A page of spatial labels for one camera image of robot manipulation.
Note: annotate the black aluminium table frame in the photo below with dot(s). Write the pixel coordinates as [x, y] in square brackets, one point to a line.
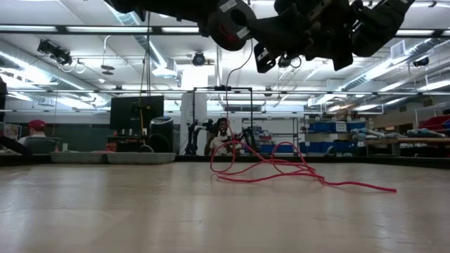
[386, 161]

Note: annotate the blue storage bin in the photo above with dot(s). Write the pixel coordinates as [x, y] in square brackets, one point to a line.
[323, 126]
[344, 147]

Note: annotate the wooden work table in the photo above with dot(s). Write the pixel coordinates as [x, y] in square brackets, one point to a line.
[422, 140]

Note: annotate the grey tool kit case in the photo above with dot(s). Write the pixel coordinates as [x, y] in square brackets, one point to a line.
[140, 158]

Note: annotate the grey office chair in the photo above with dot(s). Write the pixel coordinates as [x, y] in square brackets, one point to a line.
[42, 145]

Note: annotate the black ceiling camera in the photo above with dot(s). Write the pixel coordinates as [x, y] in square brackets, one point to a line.
[52, 51]
[284, 62]
[198, 59]

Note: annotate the black ceiling spotlight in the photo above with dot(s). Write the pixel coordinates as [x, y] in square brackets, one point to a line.
[420, 62]

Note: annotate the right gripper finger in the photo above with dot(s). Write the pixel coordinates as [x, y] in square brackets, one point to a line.
[265, 61]
[277, 30]

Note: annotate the white ceiling vent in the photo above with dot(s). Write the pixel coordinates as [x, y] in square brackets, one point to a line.
[399, 52]

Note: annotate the red storage bin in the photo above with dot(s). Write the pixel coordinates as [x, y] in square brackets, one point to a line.
[436, 123]

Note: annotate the black rig frame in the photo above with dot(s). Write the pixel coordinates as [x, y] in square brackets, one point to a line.
[223, 88]

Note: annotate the black monitor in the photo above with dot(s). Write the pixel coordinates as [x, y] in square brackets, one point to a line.
[123, 112]

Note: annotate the person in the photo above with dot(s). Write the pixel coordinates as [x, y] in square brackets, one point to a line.
[221, 144]
[35, 128]

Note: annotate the black overhead light bar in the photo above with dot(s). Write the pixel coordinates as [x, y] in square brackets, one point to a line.
[437, 33]

